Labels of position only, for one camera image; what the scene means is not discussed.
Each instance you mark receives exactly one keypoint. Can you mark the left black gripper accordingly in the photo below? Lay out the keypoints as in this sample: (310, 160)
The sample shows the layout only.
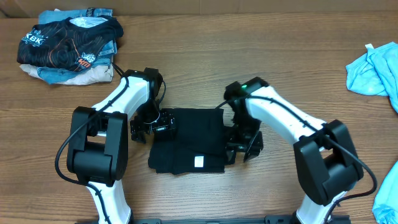
(168, 121)

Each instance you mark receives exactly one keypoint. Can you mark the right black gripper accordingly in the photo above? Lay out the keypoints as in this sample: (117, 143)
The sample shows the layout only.
(238, 145)

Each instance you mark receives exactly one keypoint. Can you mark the black t-shirt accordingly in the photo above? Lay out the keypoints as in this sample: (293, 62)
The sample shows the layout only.
(197, 145)

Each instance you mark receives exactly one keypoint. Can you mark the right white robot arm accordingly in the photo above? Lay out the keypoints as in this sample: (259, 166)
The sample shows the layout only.
(325, 156)

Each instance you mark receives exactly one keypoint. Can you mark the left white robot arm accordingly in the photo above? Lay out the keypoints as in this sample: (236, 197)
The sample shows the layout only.
(97, 147)

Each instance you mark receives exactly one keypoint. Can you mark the folded cream white garment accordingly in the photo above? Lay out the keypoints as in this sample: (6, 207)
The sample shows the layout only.
(96, 74)

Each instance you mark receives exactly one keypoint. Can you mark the black orange patterned shirt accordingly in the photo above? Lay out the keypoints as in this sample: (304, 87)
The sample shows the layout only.
(62, 44)

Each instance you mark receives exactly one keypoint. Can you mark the folded blue denim garment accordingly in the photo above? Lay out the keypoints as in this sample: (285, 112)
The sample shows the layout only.
(84, 18)

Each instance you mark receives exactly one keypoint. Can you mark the light blue garment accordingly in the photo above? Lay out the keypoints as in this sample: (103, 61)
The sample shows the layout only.
(375, 73)

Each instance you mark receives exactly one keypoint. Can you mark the light blue cloth lower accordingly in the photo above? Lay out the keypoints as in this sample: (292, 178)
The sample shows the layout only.
(385, 202)

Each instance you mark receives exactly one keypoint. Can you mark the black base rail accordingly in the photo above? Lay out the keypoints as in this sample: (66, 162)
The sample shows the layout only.
(217, 221)

